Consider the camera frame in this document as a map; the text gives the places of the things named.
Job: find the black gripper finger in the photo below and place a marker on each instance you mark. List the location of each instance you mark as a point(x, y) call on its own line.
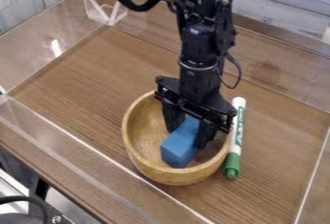
point(205, 133)
point(173, 117)

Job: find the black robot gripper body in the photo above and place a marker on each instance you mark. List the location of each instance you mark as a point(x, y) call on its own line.
point(193, 92)

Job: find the blue rectangular block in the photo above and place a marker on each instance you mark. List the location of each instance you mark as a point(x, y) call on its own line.
point(177, 149)

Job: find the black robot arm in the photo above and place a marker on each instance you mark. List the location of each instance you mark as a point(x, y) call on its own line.
point(207, 34)

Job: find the brown wooden bowl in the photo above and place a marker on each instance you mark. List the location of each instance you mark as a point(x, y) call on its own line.
point(144, 134)

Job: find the green white marker pen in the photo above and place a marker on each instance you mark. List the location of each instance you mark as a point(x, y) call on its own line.
point(231, 163)

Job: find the clear acrylic tray walls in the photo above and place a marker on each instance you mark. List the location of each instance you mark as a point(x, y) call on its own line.
point(72, 73)

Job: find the clear acrylic corner bracket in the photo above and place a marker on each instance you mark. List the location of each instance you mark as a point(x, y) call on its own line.
point(104, 14)

